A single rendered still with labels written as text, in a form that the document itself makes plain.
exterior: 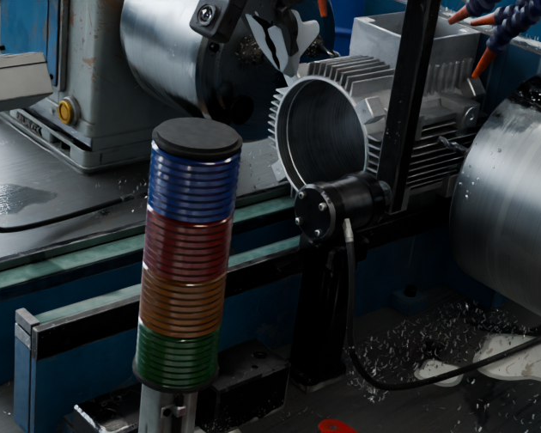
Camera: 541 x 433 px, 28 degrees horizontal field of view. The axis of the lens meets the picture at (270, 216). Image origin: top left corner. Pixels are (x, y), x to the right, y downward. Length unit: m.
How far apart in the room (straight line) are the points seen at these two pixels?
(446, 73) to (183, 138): 0.66
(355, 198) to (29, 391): 0.38
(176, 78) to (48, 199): 0.27
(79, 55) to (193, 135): 0.91
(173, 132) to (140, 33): 0.79
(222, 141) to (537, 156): 0.45
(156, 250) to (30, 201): 0.84
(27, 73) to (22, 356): 0.35
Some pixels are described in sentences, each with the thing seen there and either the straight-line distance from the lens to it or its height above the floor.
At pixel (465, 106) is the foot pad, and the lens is 1.29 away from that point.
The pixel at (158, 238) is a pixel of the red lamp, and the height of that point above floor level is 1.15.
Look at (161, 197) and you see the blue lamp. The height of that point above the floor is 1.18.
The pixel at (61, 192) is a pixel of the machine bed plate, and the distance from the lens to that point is 1.59.
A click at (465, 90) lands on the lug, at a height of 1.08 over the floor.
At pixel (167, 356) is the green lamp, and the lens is 0.77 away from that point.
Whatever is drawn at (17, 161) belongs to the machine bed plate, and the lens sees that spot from 1.68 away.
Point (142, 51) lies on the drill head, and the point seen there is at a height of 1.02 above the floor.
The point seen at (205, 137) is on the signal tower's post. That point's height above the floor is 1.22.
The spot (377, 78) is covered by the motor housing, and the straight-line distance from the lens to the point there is 1.25.
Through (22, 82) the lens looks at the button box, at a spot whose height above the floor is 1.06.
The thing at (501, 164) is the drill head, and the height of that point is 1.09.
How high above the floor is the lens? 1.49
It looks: 26 degrees down
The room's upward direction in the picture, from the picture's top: 8 degrees clockwise
